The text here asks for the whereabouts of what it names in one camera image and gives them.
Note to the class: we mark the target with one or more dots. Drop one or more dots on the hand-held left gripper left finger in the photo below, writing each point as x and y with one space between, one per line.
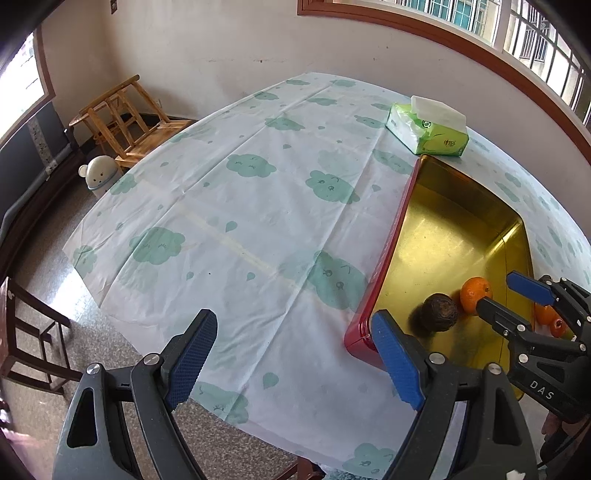
191 360

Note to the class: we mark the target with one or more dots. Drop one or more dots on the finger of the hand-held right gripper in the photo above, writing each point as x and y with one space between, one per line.
531 288
501 319

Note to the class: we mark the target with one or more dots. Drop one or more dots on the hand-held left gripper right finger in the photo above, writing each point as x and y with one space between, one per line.
397 360

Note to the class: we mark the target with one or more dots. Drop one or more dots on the smooth orange fruit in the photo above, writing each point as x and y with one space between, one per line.
545 314

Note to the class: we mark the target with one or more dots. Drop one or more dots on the orange mandarin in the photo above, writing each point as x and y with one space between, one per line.
557 326
473 294

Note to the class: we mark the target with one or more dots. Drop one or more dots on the dark brown wrinkled fruit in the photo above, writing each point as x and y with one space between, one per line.
438 314

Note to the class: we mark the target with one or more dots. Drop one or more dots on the gold and red tin box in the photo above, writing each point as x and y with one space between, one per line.
443 240

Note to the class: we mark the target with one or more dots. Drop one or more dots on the person's right hand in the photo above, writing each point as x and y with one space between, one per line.
552 431

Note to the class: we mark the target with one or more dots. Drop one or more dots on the brown wooden chair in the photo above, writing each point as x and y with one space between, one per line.
302 470

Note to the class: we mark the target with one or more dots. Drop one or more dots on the dark wooden chair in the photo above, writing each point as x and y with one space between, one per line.
37 300

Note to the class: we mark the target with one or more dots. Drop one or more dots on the white cloud print tablecloth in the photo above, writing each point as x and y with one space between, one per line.
277 207

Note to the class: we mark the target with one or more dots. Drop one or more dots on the green tissue pack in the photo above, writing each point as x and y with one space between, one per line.
429 134

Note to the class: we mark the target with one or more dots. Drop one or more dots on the white bear shaped bin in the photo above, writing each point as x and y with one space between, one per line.
99 177

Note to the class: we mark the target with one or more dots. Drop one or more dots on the low wooden chair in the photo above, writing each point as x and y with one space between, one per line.
143 145

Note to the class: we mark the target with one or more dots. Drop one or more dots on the grey pipe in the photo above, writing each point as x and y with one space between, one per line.
27 191

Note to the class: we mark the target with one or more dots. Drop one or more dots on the wooden framed window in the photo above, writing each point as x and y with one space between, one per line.
23 87
531 32

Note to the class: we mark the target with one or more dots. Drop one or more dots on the dark wooden bench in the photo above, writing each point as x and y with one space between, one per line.
27 152

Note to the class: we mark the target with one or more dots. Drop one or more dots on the wooden stool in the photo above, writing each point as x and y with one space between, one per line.
94 107

